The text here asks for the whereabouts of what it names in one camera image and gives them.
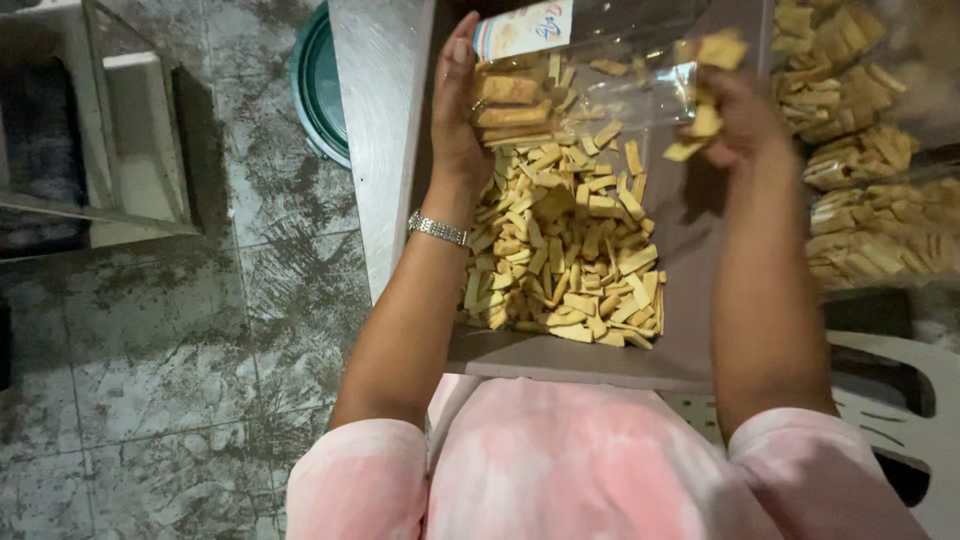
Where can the person's left hand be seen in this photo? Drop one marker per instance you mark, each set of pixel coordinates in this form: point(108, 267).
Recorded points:
point(454, 127)

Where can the person's right hand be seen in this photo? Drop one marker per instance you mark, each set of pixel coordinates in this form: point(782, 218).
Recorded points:
point(746, 124)

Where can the person's left fingers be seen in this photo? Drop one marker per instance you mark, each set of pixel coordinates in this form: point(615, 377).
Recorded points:
point(454, 56)

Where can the person's right fingers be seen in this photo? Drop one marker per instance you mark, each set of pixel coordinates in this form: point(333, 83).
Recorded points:
point(716, 82)

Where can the handful of yellow crackers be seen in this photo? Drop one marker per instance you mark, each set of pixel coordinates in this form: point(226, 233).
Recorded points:
point(707, 120)

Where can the clear plastic bag white label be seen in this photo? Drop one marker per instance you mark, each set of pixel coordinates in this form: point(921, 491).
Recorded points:
point(637, 82)

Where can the crackers inside clear bag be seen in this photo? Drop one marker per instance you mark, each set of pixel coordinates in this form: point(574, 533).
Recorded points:
point(517, 97)

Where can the packed bag of crackers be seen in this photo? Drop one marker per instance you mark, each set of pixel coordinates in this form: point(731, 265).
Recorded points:
point(825, 34)
point(877, 236)
point(832, 105)
point(862, 157)

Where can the green round bucket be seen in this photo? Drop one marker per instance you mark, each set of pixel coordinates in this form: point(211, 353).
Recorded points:
point(322, 82)

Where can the pile of yellow cracker sticks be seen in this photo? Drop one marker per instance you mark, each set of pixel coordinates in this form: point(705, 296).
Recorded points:
point(570, 247)

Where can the grey rectangular tray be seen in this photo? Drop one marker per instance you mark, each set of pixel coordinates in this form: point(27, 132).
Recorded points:
point(686, 322)

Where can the grey metal rack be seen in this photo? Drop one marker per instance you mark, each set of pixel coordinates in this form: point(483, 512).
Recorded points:
point(112, 142)

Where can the white plastic chair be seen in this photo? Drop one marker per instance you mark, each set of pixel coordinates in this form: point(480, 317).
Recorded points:
point(915, 420)

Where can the pink tie-dye shirt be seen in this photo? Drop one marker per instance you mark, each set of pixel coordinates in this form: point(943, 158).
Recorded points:
point(585, 472)

